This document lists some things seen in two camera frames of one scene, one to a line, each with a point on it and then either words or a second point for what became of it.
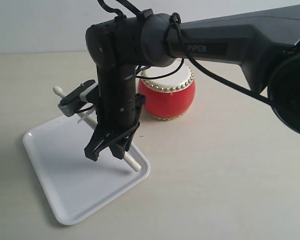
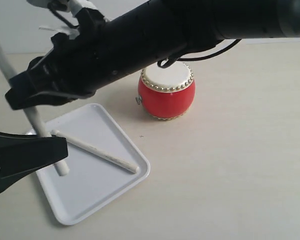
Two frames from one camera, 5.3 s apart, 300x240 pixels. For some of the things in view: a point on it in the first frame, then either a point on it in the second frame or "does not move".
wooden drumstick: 91,118 -> 62,167
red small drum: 170,97 does not move
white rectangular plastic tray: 74,184 does not move
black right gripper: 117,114 -> 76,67
